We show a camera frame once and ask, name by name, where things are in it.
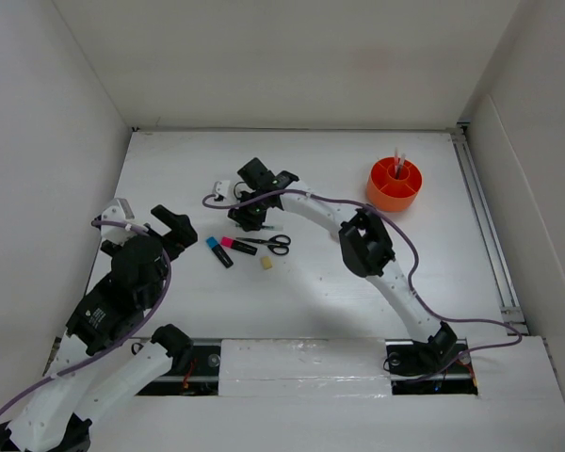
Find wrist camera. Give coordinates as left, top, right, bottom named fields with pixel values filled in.
left=213, top=180, right=234, bottom=199
left=98, top=198, right=135, bottom=245

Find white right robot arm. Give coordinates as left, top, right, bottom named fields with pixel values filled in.
left=228, top=158, right=457, bottom=375

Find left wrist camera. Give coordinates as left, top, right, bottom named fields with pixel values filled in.
left=98, top=198, right=135, bottom=245

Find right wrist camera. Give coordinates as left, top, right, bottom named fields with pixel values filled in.
left=213, top=180, right=234, bottom=199

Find aluminium rail right side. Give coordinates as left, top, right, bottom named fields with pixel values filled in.
left=450, top=122, right=530, bottom=335

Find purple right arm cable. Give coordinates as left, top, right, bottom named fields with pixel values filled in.
left=202, top=187, right=524, bottom=352

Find blue capped black highlighter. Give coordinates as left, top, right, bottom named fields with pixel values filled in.
left=205, top=236, right=234, bottom=268

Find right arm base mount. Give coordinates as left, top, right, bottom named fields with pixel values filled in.
left=382, top=340, right=478, bottom=396

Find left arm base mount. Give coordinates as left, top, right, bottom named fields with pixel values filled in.
left=137, top=339, right=222, bottom=396

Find black handled scissors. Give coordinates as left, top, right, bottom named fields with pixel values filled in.
left=237, top=234, right=292, bottom=256

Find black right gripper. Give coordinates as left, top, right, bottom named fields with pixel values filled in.
left=230, top=189, right=269, bottom=232

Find front metal rail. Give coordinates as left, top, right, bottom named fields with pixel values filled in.
left=117, top=334, right=453, bottom=392

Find orange round compartment container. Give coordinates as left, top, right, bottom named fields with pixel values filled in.
left=365, top=156, right=423, bottom=213

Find tan eraser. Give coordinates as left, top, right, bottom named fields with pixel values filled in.
left=260, top=256, right=272, bottom=270

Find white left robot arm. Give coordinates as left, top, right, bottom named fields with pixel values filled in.
left=0, top=199, right=198, bottom=451

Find pink capped black highlighter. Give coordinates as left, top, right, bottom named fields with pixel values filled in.
left=220, top=236, right=258, bottom=256

